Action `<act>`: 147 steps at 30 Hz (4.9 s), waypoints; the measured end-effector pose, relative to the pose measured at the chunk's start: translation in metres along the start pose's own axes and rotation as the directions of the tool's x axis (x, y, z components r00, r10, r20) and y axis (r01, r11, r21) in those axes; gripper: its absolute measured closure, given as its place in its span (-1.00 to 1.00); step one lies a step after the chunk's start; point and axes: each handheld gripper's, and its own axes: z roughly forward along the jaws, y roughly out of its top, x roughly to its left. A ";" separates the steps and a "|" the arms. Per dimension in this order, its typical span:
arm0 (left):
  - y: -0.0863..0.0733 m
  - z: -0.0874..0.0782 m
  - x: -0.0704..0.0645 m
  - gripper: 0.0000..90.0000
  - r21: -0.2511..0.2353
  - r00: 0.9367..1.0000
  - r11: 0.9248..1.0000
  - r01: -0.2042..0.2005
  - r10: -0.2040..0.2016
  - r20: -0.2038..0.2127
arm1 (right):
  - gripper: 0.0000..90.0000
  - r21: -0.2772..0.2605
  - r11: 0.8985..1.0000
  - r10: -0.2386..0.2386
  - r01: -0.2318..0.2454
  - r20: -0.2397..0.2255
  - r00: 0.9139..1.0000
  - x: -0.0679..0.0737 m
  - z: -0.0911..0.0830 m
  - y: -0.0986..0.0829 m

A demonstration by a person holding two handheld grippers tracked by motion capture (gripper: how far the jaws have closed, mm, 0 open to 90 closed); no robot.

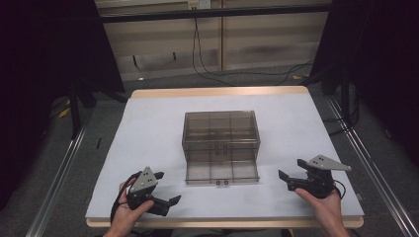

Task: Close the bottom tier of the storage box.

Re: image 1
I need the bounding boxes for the smoky clear drawer box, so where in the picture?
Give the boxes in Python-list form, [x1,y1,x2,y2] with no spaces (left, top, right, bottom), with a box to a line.
[181,110,262,186]

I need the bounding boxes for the metal floor rail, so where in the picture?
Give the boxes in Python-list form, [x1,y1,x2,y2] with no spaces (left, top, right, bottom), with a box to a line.
[25,110,94,237]
[325,95,419,237]

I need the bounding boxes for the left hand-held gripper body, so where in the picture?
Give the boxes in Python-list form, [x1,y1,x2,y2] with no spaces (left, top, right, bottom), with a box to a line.
[126,166,166,212]

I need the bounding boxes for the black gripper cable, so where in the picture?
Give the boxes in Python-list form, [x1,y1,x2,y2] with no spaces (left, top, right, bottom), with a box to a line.
[109,171,143,225]
[332,179,348,200]

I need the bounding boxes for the black metal stand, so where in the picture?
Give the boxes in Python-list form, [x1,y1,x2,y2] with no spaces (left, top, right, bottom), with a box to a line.
[68,78,97,140]
[320,63,361,127]

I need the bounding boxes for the white wall outlet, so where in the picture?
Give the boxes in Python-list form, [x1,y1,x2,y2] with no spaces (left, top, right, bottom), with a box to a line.
[187,0,211,11]

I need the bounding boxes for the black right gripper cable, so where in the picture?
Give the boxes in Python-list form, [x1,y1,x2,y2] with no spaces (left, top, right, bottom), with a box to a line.
[332,179,348,200]

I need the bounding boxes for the white table cover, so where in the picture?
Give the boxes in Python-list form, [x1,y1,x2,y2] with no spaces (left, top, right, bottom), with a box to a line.
[85,93,366,221]

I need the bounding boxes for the black floor cable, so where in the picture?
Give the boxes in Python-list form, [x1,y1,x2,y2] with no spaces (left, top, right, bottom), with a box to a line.
[321,98,361,136]

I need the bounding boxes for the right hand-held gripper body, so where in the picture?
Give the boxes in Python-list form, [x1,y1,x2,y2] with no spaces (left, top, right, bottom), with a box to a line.
[286,154,353,199]

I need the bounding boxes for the black horizontal bar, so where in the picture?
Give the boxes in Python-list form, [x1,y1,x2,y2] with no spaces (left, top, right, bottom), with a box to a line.
[98,4,332,24]

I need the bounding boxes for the person's right hand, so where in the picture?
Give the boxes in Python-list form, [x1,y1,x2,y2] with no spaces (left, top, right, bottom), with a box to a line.
[293,187,344,230]

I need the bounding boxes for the black curtain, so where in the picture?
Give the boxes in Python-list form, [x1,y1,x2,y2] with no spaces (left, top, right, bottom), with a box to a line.
[310,0,419,159]
[0,0,126,211]

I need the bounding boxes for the wooden table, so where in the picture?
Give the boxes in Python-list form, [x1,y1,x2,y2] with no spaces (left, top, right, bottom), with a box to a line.
[85,85,366,229]

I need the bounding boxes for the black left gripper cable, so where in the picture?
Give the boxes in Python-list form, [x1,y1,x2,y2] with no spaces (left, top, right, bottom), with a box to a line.
[109,171,143,225]

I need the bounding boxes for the black hanging cable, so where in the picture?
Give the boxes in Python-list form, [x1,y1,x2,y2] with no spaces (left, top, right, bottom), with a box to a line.
[192,17,314,87]

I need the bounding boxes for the person's left hand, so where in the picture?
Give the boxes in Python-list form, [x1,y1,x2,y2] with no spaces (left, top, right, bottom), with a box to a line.
[111,177,156,235]

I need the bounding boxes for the smoky clear divided drawer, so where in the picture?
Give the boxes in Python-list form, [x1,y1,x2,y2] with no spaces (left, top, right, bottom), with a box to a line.
[185,160,261,187]

